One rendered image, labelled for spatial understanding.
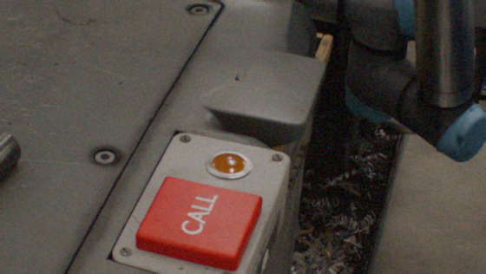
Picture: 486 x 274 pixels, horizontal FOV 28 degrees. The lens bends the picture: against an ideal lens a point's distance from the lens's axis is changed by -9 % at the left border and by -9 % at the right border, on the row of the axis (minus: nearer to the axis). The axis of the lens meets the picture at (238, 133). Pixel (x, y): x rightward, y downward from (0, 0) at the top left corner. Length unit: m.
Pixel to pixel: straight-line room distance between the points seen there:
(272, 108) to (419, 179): 2.08
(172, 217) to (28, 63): 0.22
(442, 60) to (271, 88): 0.43
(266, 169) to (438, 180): 2.15
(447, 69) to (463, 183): 1.68
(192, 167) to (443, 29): 0.51
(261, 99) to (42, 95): 0.16
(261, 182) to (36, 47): 0.23
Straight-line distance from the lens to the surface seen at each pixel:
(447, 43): 1.10
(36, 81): 0.73
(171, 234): 0.57
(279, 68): 0.74
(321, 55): 1.46
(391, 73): 1.24
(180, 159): 0.65
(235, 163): 0.64
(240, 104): 0.70
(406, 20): 1.21
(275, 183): 0.63
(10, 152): 0.63
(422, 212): 2.66
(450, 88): 1.14
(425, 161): 2.84
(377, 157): 1.80
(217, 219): 0.59
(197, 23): 0.79
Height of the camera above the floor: 1.64
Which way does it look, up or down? 35 degrees down
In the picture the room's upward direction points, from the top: 4 degrees clockwise
